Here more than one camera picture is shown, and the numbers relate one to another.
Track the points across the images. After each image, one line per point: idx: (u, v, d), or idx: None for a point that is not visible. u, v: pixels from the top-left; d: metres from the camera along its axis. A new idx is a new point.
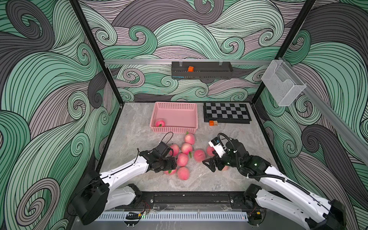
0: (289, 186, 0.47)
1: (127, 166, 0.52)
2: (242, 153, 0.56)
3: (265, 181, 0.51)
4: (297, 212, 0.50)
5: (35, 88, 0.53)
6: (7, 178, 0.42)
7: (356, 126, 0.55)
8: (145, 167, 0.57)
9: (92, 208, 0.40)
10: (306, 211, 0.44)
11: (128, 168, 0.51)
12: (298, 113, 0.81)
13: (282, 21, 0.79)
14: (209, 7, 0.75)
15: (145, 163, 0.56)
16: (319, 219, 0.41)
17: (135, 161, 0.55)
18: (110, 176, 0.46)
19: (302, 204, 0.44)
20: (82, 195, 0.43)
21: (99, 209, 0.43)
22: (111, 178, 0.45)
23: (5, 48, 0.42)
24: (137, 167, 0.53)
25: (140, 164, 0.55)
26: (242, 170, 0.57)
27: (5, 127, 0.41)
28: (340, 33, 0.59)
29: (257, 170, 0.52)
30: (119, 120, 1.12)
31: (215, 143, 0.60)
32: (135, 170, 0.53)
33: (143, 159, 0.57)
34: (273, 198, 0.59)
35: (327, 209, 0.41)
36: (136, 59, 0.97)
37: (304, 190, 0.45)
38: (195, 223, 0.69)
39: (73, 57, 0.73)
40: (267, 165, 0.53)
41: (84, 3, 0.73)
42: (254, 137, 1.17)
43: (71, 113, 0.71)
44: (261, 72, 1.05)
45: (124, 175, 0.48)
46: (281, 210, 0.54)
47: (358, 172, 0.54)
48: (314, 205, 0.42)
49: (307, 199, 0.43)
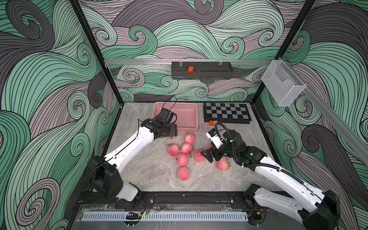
0: (284, 175, 0.46)
1: (131, 141, 0.49)
2: (239, 143, 0.57)
3: (259, 170, 0.51)
4: (291, 205, 0.50)
5: (35, 88, 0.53)
6: (7, 178, 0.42)
7: (356, 126, 0.55)
8: (151, 137, 0.54)
9: (109, 189, 0.41)
10: (299, 201, 0.43)
11: (131, 143, 0.48)
12: (298, 113, 0.81)
13: (282, 21, 0.79)
14: (209, 7, 0.75)
15: (149, 132, 0.52)
16: (311, 209, 0.40)
17: (137, 133, 0.51)
18: (116, 155, 0.44)
19: (295, 194, 0.44)
20: (97, 177, 0.44)
21: (116, 185, 0.44)
22: (117, 157, 0.44)
23: (5, 48, 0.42)
24: (141, 140, 0.50)
25: (143, 134, 0.51)
26: (237, 159, 0.57)
27: (5, 127, 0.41)
28: (339, 33, 0.59)
29: (252, 160, 0.52)
30: (119, 120, 1.12)
31: (212, 134, 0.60)
32: (140, 144, 0.50)
33: (145, 130, 0.53)
34: (270, 195, 0.59)
35: (320, 198, 0.40)
36: (136, 59, 0.97)
37: (297, 180, 0.45)
38: (195, 223, 0.69)
39: (73, 57, 0.73)
40: (262, 155, 0.53)
41: (84, 3, 0.73)
42: (254, 137, 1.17)
43: (71, 113, 0.71)
44: (261, 72, 1.05)
45: (129, 151, 0.46)
46: (278, 206, 0.53)
47: (358, 172, 0.54)
48: (307, 194, 0.42)
49: (301, 188, 0.43)
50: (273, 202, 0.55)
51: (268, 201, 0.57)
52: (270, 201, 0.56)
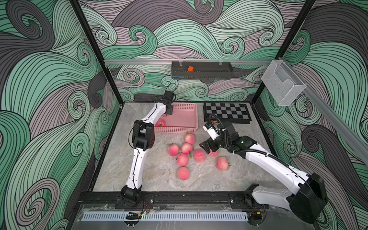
0: (270, 160, 0.48)
1: (153, 110, 0.70)
2: (231, 132, 0.60)
3: (248, 155, 0.53)
4: (281, 194, 0.51)
5: (36, 88, 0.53)
6: (7, 178, 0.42)
7: (356, 126, 0.54)
8: (166, 109, 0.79)
9: (149, 138, 0.63)
10: (285, 183, 0.45)
11: (155, 111, 0.70)
12: (298, 113, 0.81)
13: (282, 21, 0.79)
14: (209, 7, 0.75)
15: (163, 105, 0.76)
16: (295, 190, 0.42)
17: (157, 106, 0.73)
18: (148, 118, 0.66)
19: (281, 177, 0.45)
20: (138, 134, 0.65)
21: (153, 138, 0.67)
22: (149, 119, 0.65)
23: (5, 48, 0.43)
24: (161, 109, 0.75)
25: (160, 107, 0.74)
26: (229, 147, 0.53)
27: (5, 128, 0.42)
28: (340, 33, 0.59)
29: (242, 146, 0.55)
30: (119, 120, 1.12)
31: (209, 127, 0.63)
32: (160, 112, 0.74)
33: (161, 104, 0.75)
34: (265, 189, 0.61)
35: (304, 179, 0.42)
36: (136, 59, 0.97)
37: (282, 164, 0.47)
38: (195, 223, 0.69)
39: (73, 57, 0.73)
40: (253, 142, 0.56)
41: (84, 3, 0.73)
42: (254, 136, 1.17)
43: (71, 113, 0.71)
44: (261, 72, 1.05)
45: (156, 115, 0.70)
46: (270, 198, 0.54)
47: (358, 172, 0.54)
48: (292, 176, 0.43)
49: (286, 171, 0.45)
50: (266, 195, 0.57)
51: (262, 195, 0.59)
52: (265, 194, 0.58)
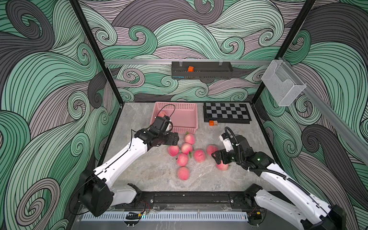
0: (290, 185, 0.46)
1: (123, 153, 0.47)
2: (245, 147, 0.58)
3: (265, 176, 0.51)
4: (293, 213, 0.50)
5: (35, 88, 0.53)
6: (7, 178, 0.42)
7: (356, 126, 0.55)
8: (144, 148, 0.53)
9: (96, 204, 0.39)
10: (303, 211, 0.43)
11: (124, 155, 0.47)
12: (298, 113, 0.81)
13: (282, 21, 0.79)
14: (209, 7, 0.75)
15: (141, 145, 0.51)
16: (315, 221, 0.40)
17: (130, 145, 0.50)
18: (106, 169, 0.43)
19: (299, 203, 0.44)
20: (84, 191, 0.42)
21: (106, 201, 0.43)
22: (107, 171, 0.42)
23: (5, 48, 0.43)
24: (134, 152, 0.49)
25: (136, 147, 0.50)
26: (244, 164, 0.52)
27: (5, 128, 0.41)
28: (339, 33, 0.59)
29: (258, 165, 0.52)
30: (119, 120, 1.12)
31: (225, 138, 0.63)
32: (132, 156, 0.49)
33: (138, 142, 0.52)
34: (272, 199, 0.58)
35: (326, 211, 0.40)
36: (136, 59, 0.97)
37: (303, 190, 0.45)
38: (195, 223, 0.69)
39: (73, 57, 0.73)
40: (270, 161, 0.53)
41: (84, 3, 0.73)
42: (254, 137, 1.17)
43: (71, 113, 0.71)
44: (261, 72, 1.05)
45: (120, 164, 0.45)
46: (279, 211, 0.53)
47: (358, 172, 0.54)
48: (313, 206, 0.41)
49: (306, 199, 0.43)
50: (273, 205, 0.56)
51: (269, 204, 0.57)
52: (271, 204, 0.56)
